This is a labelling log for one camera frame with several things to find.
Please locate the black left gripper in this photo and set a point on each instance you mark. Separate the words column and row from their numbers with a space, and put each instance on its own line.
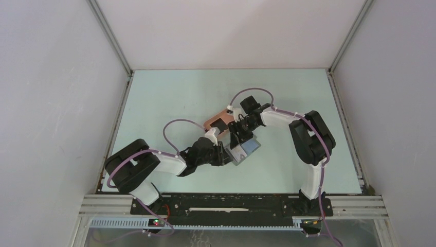
column 224, row 159

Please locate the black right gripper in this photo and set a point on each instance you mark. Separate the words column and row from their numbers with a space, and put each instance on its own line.
column 234, row 128

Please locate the pink oval tray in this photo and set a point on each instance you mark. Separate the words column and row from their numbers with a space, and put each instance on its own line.
column 226, row 118

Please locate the silver VIP credit card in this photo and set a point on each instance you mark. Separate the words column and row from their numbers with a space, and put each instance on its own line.
column 238, row 153

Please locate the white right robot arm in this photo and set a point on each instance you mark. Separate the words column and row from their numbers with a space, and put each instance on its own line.
column 312, row 139

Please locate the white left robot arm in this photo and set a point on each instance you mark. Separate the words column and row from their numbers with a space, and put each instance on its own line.
column 129, row 168

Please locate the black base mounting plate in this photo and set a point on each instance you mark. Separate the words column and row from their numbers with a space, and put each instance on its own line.
column 239, row 209

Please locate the left controller board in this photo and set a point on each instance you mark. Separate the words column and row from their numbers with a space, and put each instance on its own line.
column 156, row 223

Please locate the controller board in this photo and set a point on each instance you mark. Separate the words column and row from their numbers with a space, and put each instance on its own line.
column 156, row 223
column 310, row 223

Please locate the right controller board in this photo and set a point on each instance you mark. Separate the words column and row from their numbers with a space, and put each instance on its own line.
column 310, row 223

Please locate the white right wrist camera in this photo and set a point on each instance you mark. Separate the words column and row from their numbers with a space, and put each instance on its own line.
column 235, row 112

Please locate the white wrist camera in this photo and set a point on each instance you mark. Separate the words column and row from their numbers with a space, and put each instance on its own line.
column 212, row 135
column 235, row 112

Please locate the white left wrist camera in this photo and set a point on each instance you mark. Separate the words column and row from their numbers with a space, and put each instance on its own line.
column 212, row 135

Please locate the aluminium frame rail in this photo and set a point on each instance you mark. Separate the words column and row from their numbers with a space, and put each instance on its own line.
column 114, row 210

